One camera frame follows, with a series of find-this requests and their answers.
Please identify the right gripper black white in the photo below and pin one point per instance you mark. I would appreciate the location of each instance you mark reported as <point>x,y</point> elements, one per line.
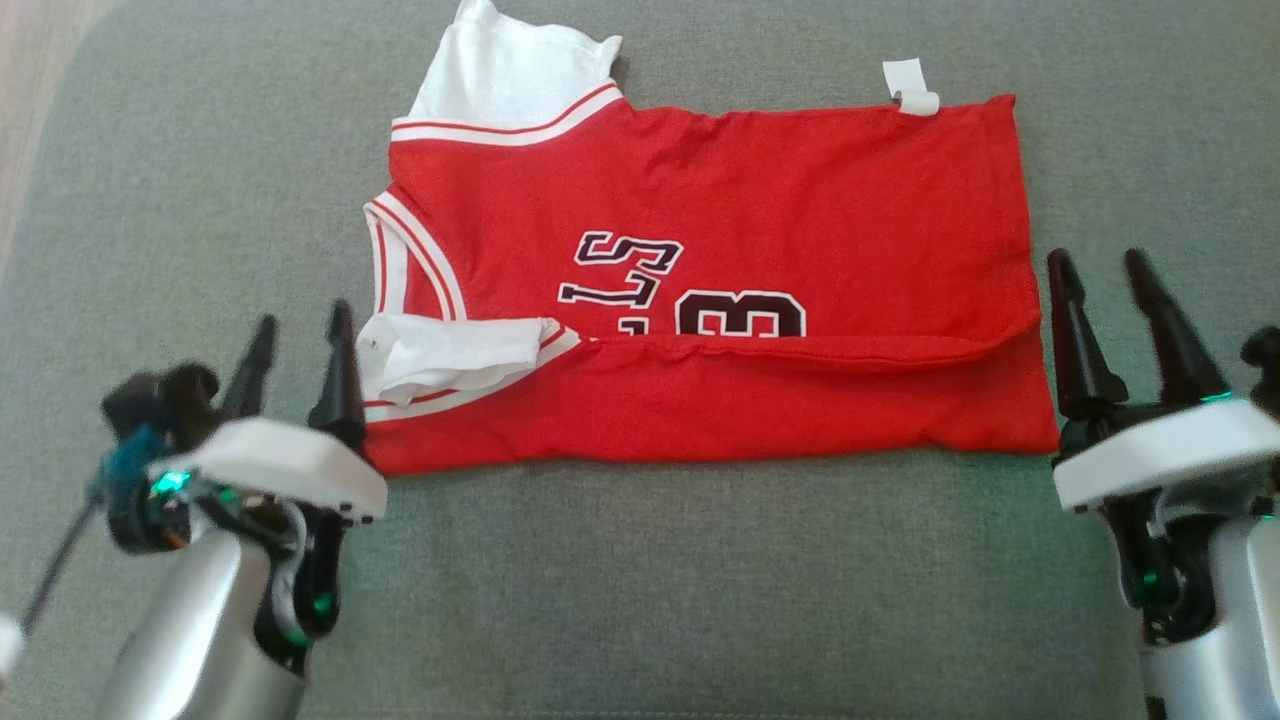
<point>1160,455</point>

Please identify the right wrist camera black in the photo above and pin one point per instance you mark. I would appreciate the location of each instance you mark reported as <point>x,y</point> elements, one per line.
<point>1265,365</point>

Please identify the grey fabric sofa seat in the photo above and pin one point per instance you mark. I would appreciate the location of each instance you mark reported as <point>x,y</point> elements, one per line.
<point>700,600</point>

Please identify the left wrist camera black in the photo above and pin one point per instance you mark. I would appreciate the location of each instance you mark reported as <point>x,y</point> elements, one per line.
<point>160,395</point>

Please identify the red Bulls jersey white trim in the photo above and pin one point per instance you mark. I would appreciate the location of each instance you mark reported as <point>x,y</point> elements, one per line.
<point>720,220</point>

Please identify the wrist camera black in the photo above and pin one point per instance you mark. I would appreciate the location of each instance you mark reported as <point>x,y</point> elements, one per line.
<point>160,395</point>
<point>1265,365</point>

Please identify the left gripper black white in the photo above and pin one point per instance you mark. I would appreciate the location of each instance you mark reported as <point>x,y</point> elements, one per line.
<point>280,465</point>

